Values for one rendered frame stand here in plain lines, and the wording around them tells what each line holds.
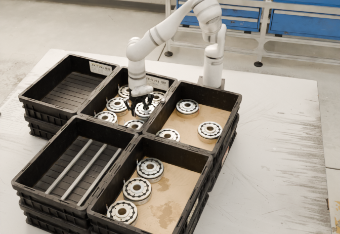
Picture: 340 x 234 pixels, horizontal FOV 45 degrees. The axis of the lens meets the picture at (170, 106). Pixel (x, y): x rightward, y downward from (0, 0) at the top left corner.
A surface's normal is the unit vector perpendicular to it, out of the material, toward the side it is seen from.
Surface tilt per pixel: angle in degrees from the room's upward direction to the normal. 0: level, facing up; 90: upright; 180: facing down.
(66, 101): 0
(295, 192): 0
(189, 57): 0
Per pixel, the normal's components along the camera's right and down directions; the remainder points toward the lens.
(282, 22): -0.22, 0.61
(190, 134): 0.00, -0.78
